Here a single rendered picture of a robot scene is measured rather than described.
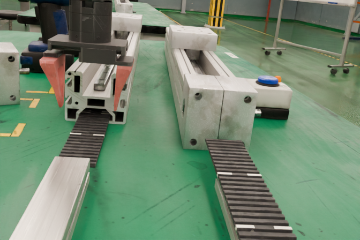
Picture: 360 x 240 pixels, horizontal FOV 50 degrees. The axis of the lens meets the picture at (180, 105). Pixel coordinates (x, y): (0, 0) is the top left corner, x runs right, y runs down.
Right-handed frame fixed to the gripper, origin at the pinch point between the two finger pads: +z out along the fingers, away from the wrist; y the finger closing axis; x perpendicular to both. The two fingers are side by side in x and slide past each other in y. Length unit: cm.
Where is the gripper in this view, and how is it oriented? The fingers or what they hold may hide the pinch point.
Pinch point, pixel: (88, 102)
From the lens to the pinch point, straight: 58.4
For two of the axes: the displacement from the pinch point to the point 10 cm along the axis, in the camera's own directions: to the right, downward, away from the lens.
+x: 0.6, 3.0, -9.5
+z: -0.9, 9.5, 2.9
